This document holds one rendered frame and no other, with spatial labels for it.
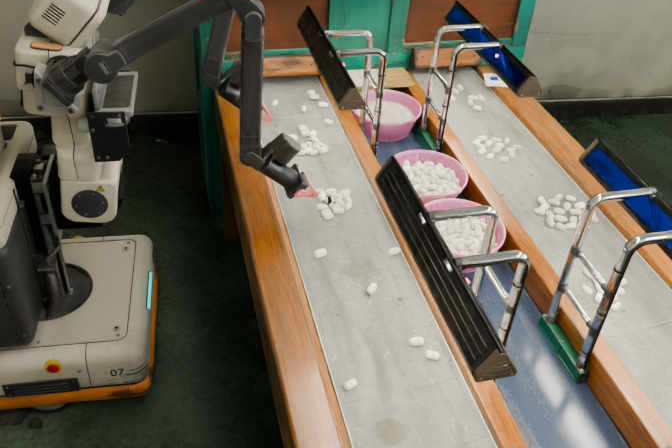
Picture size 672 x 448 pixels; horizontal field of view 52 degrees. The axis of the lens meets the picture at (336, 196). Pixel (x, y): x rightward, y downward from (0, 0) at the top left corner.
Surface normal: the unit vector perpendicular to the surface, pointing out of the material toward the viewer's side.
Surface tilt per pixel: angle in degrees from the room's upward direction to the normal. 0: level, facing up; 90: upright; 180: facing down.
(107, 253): 0
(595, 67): 90
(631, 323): 0
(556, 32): 90
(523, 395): 0
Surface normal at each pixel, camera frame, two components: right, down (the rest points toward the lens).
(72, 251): 0.06, -0.80
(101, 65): 0.13, 0.55
